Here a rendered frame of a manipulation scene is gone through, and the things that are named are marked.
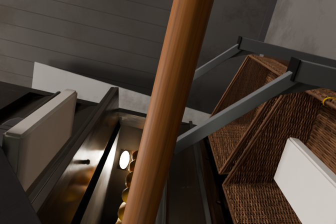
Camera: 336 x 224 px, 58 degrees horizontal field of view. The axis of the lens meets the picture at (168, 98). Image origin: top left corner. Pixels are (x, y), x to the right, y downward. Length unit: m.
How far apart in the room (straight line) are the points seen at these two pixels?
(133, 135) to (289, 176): 1.68
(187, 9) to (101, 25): 3.65
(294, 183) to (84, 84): 3.54
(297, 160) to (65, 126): 0.13
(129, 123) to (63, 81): 2.09
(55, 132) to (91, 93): 3.50
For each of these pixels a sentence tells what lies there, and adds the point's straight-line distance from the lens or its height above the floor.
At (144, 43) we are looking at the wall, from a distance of 3.81.
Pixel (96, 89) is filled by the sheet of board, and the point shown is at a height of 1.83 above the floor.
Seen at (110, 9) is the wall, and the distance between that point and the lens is 3.84.
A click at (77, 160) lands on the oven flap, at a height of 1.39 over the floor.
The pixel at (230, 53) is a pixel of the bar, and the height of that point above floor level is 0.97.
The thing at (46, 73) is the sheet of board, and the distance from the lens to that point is 3.93.
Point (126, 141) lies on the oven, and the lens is 1.87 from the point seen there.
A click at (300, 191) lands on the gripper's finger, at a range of 0.18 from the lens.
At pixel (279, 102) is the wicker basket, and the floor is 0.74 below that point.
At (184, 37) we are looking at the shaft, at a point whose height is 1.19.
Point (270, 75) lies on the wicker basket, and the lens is 1.77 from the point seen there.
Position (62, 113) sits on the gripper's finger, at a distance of 0.16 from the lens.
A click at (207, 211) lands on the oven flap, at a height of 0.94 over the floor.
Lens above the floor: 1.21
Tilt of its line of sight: 3 degrees down
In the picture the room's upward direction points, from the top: 77 degrees counter-clockwise
